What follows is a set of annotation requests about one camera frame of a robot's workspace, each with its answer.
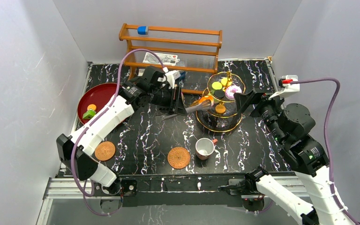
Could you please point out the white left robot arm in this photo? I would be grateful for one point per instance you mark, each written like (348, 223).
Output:
(156, 86)

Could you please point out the green round cookie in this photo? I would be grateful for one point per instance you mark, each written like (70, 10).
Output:
(217, 86)

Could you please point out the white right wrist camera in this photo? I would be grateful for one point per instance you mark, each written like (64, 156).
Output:
(286, 89)

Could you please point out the pink frosted donut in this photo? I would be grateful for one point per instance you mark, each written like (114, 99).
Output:
(231, 91)

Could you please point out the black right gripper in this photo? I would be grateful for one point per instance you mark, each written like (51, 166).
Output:
(242, 100)

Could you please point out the woven rattan coaster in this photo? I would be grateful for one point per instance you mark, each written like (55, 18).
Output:
(178, 158)
(105, 151)

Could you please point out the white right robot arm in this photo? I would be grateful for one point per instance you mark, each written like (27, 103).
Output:
(290, 127)

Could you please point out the centre woven rattan coaster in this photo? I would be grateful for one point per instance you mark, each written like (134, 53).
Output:
(178, 158)

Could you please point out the left woven rattan coaster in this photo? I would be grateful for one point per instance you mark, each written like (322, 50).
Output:
(105, 151)

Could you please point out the green triangular toy cake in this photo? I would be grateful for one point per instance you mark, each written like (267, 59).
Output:
(89, 114)

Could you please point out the small white red box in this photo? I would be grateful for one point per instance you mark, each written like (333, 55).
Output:
(141, 71)

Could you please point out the black round cookie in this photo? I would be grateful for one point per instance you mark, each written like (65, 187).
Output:
(219, 94)

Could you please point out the orange round cookie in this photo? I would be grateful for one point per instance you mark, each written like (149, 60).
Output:
(220, 109)
(226, 82)

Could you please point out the blue bottle cap jar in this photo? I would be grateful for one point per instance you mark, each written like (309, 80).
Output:
(182, 75)

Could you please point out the red round tray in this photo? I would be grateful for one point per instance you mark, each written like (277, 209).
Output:
(99, 95)

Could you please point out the white plastic packet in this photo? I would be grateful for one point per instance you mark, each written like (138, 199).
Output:
(156, 58)

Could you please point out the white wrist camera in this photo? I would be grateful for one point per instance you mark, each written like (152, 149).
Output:
(170, 77)
(286, 89)

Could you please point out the blue white eraser block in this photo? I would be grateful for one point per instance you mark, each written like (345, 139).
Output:
(142, 30)

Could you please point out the small orange macaron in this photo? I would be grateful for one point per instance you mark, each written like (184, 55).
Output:
(92, 107)

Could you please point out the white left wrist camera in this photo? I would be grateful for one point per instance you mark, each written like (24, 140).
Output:
(170, 77)

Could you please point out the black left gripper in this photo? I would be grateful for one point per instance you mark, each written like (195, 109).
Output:
(175, 100)

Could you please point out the pink floral mug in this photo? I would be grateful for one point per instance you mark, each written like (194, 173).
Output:
(204, 147)

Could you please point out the orange white round cake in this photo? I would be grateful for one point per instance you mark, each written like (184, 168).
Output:
(207, 101)

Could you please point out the three-tier glass gold stand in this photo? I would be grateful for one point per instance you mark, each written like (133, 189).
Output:
(221, 122)

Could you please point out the wooden shelf rack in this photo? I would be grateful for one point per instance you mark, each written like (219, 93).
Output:
(194, 52)

